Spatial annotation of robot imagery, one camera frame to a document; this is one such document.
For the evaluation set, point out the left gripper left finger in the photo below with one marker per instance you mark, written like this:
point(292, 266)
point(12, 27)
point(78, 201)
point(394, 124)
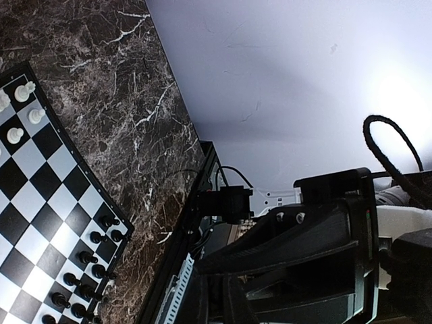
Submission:
point(196, 306)

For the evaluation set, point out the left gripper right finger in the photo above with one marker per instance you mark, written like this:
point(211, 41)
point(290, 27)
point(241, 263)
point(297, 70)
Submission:
point(236, 307)

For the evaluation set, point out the black back-row piece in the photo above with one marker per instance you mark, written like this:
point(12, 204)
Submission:
point(117, 236)

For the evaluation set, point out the black white chessboard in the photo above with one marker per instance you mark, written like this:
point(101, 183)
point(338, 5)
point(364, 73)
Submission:
point(57, 255)

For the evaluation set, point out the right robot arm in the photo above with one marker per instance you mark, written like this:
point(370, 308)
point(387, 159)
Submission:
point(326, 258)

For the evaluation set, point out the white pawn a-file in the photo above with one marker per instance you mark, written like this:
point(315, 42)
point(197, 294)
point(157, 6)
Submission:
point(35, 116)

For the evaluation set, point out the white pawn b-file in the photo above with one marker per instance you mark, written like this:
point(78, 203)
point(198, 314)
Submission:
point(14, 135)

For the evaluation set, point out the white rook a-file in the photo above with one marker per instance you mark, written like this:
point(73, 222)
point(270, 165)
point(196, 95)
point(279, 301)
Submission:
point(23, 92)

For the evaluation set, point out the white knight b-file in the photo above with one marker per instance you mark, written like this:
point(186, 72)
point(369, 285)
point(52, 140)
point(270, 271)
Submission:
point(4, 100)

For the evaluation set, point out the white perforated cable tray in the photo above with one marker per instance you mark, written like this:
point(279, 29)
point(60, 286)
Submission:
point(175, 293)

